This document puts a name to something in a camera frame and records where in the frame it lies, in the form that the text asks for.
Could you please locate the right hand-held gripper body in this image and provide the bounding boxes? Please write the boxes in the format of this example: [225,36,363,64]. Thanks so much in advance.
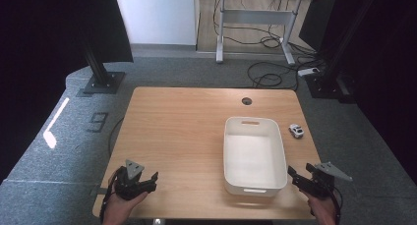
[303,161,353,198]

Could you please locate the black metal stand with base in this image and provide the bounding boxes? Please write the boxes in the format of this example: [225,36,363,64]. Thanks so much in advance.
[304,0,382,100]
[82,41,126,95]

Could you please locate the white power strip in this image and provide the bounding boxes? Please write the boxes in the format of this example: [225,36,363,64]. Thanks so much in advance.
[297,67,321,78]

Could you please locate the right hand-held gripper cable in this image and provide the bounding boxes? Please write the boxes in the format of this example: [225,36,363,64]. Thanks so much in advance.
[328,185,344,225]

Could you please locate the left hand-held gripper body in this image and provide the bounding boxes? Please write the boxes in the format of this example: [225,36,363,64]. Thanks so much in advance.
[112,159,153,201]

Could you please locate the thin black floor cable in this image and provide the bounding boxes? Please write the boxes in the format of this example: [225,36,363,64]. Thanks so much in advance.
[107,116,125,159]

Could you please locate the black curtain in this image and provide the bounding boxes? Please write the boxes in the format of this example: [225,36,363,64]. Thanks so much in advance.
[330,0,417,187]
[0,0,134,184]

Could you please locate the white toy car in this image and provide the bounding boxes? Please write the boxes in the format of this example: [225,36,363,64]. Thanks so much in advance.
[288,123,305,140]

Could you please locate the hand-held gripper cable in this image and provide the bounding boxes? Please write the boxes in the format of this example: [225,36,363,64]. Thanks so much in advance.
[99,174,120,225]
[328,185,344,225]

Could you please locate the left hand-held gripper cable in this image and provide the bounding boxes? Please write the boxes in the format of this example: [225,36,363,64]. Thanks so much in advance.
[99,174,120,225]

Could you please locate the person's left hand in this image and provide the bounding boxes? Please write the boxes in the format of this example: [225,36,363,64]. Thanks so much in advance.
[102,190,149,225]

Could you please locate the person's right hand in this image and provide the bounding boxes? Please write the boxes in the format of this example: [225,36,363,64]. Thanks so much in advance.
[301,190,337,225]

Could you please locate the coiled black floor cable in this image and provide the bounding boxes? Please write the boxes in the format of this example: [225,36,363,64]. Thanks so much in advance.
[247,61,300,90]

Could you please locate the desk with grey metal frame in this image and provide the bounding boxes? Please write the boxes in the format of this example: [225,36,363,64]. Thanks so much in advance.
[209,0,338,66]

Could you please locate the white plastic bin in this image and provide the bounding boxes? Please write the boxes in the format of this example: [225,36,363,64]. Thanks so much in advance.
[222,116,289,197]

